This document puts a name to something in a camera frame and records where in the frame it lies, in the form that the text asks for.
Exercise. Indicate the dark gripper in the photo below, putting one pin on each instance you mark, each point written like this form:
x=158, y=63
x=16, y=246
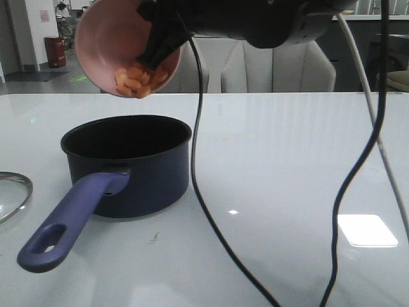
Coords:
x=263, y=24

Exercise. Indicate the pink plastic bowl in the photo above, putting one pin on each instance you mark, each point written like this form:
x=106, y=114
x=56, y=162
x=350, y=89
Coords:
x=105, y=21

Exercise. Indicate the orange ham slices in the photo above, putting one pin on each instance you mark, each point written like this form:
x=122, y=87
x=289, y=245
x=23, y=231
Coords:
x=138, y=80

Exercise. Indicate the glass lid purple knob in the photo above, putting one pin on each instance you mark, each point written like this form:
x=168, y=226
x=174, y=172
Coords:
x=16, y=191

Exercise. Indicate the left grey upholstered chair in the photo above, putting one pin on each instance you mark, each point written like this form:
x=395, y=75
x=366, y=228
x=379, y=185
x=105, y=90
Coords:
x=184, y=77

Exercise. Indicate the grey upholstered chair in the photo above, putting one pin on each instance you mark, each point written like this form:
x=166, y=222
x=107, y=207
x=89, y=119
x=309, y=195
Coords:
x=184, y=77
x=286, y=69

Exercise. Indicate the red trash bin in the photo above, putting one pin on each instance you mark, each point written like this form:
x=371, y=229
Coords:
x=54, y=47

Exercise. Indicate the right grey upholstered chair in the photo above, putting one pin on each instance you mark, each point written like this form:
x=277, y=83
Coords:
x=286, y=69

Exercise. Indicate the dark grey counter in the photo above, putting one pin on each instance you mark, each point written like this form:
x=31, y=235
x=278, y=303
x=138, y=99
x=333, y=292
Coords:
x=363, y=27

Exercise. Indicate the olive cushion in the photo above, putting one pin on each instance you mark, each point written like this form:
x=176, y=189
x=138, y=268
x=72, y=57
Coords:
x=398, y=81

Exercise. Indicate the dark blue saucepan purple handle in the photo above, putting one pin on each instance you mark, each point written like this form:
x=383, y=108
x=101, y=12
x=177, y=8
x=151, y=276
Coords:
x=120, y=167

